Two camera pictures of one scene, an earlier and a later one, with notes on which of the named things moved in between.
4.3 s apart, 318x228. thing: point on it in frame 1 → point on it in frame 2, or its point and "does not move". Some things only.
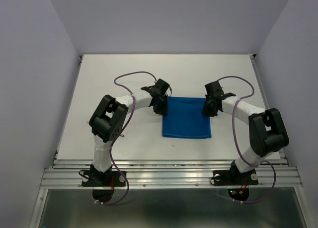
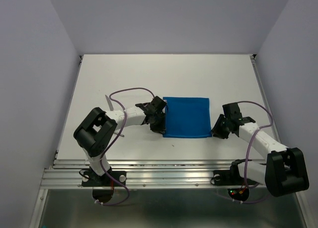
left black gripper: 164,110 → 161,128
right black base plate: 230,178 does not move
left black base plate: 100,179 does not move
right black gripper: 207,111 → 216,131
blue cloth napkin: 185,118 does not move
